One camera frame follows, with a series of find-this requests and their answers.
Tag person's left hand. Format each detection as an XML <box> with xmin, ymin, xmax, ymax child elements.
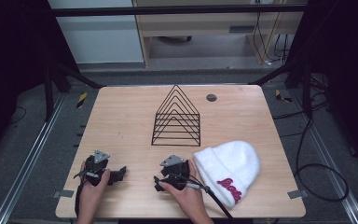
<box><xmin>79</xmin><ymin>161</ymin><xmax>111</xmax><ymax>203</ymax></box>

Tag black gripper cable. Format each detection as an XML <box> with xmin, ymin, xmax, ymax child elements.
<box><xmin>73</xmin><ymin>170</ymin><xmax>91</xmax><ymax>218</ymax></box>
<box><xmin>167</xmin><ymin>173</ymin><xmax>235</xmax><ymax>219</ymax></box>

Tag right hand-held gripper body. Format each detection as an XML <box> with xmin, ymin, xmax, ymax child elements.
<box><xmin>159</xmin><ymin>154</ymin><xmax>191</xmax><ymax>190</ymax></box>

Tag hanging cables under desk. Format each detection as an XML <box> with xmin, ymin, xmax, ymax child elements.
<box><xmin>252</xmin><ymin>11</ymin><xmax>291</xmax><ymax>67</ymax></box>

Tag black looped floor cable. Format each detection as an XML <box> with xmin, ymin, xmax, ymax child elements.
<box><xmin>294</xmin><ymin>113</ymin><xmax>351</xmax><ymax>203</ymax></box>

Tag black horizontal frame bar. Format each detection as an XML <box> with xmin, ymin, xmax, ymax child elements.
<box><xmin>49</xmin><ymin>3</ymin><xmax>308</xmax><ymax>18</ymax></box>

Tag dark curtain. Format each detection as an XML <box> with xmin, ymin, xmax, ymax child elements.
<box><xmin>287</xmin><ymin>0</ymin><xmax>358</xmax><ymax>175</ymax></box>
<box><xmin>0</xmin><ymin>0</ymin><xmax>78</xmax><ymax>169</ymax></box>

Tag white cabinet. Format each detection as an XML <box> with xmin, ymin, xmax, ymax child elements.
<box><xmin>47</xmin><ymin>0</ymin><xmax>145</xmax><ymax>65</ymax></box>

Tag thin black floor cable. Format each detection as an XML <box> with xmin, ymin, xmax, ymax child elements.
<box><xmin>9</xmin><ymin>105</ymin><xmax>28</xmax><ymax>126</ymax></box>

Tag aluminium floor rail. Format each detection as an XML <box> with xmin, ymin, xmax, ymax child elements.
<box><xmin>0</xmin><ymin>92</ymin><xmax>67</xmax><ymax>224</ymax></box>
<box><xmin>288</xmin><ymin>88</ymin><xmax>358</xmax><ymax>224</ymax></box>

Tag black metal frame stand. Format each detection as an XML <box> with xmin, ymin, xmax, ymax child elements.
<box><xmin>42</xmin><ymin>57</ymin><xmax>106</xmax><ymax>123</ymax></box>
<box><xmin>247</xmin><ymin>60</ymin><xmax>314</xmax><ymax>119</ymax></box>

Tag grey metal table bracket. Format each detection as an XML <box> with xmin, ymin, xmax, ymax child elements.
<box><xmin>287</xmin><ymin>189</ymin><xmax>310</xmax><ymax>200</ymax></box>
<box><xmin>52</xmin><ymin>189</ymin><xmax>76</xmax><ymax>199</ymax></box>

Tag white fluffy beanie hat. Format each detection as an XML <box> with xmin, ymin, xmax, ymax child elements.
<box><xmin>193</xmin><ymin>140</ymin><xmax>262</xmax><ymax>210</ymax></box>

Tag person's right hand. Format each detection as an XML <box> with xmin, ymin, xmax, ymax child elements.
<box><xmin>158</xmin><ymin>160</ymin><xmax>207</xmax><ymax>217</ymax></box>

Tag light wooden desk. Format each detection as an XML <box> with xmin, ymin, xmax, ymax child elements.
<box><xmin>131</xmin><ymin>0</ymin><xmax>310</xmax><ymax>69</ymax></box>

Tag black yellow striped tape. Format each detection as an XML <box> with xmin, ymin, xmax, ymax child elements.
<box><xmin>275</xmin><ymin>89</ymin><xmax>293</xmax><ymax>104</ymax></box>
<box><xmin>76</xmin><ymin>91</ymin><xmax>89</xmax><ymax>109</ymax></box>

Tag black wire triangular rack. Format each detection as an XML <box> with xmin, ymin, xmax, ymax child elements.
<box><xmin>150</xmin><ymin>84</ymin><xmax>202</xmax><ymax>147</ymax></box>

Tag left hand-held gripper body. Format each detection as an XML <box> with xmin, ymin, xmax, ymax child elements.
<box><xmin>84</xmin><ymin>149</ymin><xmax>111</xmax><ymax>188</ymax></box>

